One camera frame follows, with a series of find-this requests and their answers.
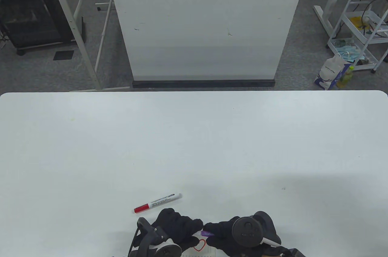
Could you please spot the white paper with heart outline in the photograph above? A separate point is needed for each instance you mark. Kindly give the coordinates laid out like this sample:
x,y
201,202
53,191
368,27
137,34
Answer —
x,y
206,251

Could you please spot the white metal frame stand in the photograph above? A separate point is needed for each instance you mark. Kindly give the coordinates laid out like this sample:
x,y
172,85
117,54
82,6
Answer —
x,y
71,23

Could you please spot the black cabinet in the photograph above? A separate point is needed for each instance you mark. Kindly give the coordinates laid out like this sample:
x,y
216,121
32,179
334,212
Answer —
x,y
30,20

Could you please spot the white utility cart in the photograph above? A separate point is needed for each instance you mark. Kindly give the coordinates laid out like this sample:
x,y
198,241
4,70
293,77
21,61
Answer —
x,y
346,11

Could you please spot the white desk leg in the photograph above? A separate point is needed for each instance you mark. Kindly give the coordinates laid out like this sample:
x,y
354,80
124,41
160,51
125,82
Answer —
x,y
322,18

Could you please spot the purple glitter glue pen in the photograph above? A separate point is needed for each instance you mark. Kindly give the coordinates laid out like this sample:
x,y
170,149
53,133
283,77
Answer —
x,y
207,233

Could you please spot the yellow-green bottle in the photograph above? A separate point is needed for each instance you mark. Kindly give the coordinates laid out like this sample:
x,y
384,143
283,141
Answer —
x,y
345,79

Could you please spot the grey right wrist tracker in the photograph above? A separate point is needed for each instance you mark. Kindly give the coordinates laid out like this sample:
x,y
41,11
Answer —
x,y
247,231

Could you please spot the yellow item on cart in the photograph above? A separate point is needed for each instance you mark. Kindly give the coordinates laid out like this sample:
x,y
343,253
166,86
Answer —
x,y
356,21

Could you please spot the black board base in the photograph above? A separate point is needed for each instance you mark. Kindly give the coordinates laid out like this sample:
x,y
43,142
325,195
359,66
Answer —
x,y
203,83

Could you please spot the person's left hand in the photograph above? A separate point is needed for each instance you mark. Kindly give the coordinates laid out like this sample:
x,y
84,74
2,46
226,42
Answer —
x,y
178,225

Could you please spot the black floor plate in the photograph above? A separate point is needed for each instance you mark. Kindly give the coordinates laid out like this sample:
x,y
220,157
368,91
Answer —
x,y
63,55

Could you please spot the grey wrist tracker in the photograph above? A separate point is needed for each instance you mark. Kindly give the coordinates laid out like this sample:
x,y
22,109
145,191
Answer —
x,y
151,238
247,231

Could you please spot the teal face masks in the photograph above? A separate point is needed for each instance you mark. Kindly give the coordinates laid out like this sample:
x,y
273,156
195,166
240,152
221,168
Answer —
x,y
345,49

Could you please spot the person's right hand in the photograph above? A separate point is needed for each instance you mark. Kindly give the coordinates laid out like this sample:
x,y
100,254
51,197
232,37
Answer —
x,y
221,231

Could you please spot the white marker with red cap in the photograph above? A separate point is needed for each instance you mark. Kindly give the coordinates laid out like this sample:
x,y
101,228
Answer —
x,y
160,201

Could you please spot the white plastic bag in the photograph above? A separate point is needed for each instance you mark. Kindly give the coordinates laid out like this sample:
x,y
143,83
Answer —
x,y
330,70

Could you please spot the grey left wrist tracker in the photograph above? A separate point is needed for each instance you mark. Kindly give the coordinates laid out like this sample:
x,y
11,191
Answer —
x,y
151,238

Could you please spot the white partition board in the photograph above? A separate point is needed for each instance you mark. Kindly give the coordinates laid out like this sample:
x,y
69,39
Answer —
x,y
206,26

